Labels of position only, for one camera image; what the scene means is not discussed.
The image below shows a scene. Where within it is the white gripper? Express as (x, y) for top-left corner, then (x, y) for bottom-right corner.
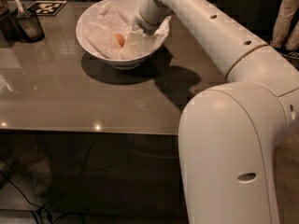
(131, 11), (163, 35)

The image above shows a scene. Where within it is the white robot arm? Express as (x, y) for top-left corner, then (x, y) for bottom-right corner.
(134, 0), (299, 224)

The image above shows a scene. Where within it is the white ceramic bowl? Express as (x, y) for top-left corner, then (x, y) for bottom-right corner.
(75, 0), (172, 70)

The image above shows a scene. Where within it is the red apple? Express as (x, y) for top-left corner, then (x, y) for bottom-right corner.
(115, 34), (126, 47)

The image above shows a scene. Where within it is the white crumpled paper towel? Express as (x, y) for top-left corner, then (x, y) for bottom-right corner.
(85, 1), (171, 60)

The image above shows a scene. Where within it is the black white marker tag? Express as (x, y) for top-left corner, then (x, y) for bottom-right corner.
(29, 1), (66, 16)

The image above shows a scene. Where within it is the black floor cable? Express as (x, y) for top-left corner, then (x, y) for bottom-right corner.
(0, 170), (85, 224)

